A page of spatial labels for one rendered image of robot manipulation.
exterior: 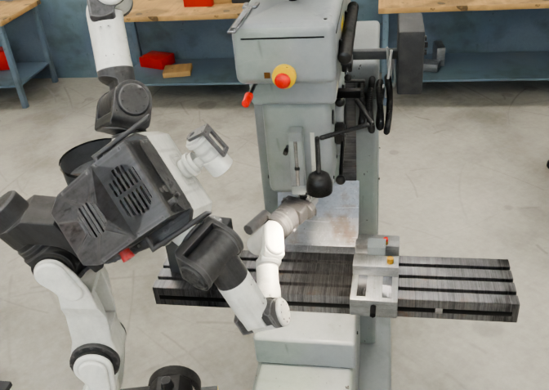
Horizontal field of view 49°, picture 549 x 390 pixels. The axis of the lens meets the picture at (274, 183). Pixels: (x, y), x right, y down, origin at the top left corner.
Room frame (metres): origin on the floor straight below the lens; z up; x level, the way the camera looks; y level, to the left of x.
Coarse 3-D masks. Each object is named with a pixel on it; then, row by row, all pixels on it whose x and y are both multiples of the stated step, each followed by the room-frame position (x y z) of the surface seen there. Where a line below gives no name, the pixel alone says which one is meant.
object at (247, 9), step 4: (244, 4) 1.63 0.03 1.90; (256, 4) 1.62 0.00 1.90; (244, 8) 1.59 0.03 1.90; (248, 8) 1.59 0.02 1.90; (252, 8) 1.61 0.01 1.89; (256, 8) 1.61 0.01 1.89; (244, 12) 1.56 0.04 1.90; (248, 12) 1.56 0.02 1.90; (240, 16) 1.52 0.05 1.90; (244, 16) 1.52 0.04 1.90; (236, 20) 1.49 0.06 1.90; (240, 20) 1.49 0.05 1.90; (236, 24) 1.46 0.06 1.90; (240, 24) 1.47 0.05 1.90; (232, 28) 1.44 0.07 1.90; (236, 28) 1.43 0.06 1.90; (228, 32) 1.42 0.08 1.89; (232, 32) 1.41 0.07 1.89
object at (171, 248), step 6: (216, 216) 1.78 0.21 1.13; (222, 222) 1.75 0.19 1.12; (228, 222) 1.76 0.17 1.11; (168, 246) 1.74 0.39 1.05; (174, 246) 1.73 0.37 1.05; (168, 252) 1.74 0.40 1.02; (168, 258) 1.74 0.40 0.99; (174, 258) 1.73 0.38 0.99; (174, 264) 1.74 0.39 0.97; (174, 270) 1.74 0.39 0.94
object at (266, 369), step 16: (272, 368) 1.43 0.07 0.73; (288, 368) 1.42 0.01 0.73; (304, 368) 1.42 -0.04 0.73; (320, 368) 1.41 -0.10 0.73; (336, 368) 1.40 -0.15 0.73; (352, 368) 1.41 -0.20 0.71; (256, 384) 1.37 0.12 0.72; (272, 384) 1.36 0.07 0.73; (288, 384) 1.35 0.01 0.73; (304, 384) 1.35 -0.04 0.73; (320, 384) 1.34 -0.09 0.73; (336, 384) 1.34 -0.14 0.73; (352, 384) 1.37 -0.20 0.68
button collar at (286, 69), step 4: (284, 64) 1.45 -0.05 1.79; (276, 68) 1.44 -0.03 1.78; (280, 68) 1.43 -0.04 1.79; (284, 68) 1.43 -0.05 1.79; (288, 68) 1.43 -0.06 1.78; (292, 68) 1.44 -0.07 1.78; (276, 72) 1.44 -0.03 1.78; (280, 72) 1.43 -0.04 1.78; (284, 72) 1.43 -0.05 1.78; (288, 72) 1.43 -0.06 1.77; (292, 72) 1.43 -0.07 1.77; (272, 76) 1.44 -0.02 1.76; (292, 76) 1.43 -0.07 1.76; (296, 76) 1.44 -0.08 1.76; (292, 80) 1.43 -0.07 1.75; (292, 84) 1.43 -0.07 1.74; (284, 88) 1.43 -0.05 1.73
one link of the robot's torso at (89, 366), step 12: (84, 360) 1.22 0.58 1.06; (96, 360) 1.23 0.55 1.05; (108, 360) 1.23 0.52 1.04; (84, 372) 1.22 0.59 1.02; (96, 372) 1.22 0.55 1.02; (108, 372) 1.23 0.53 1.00; (120, 372) 1.36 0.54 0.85; (96, 384) 1.22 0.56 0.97; (108, 384) 1.22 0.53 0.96; (120, 384) 1.36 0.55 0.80
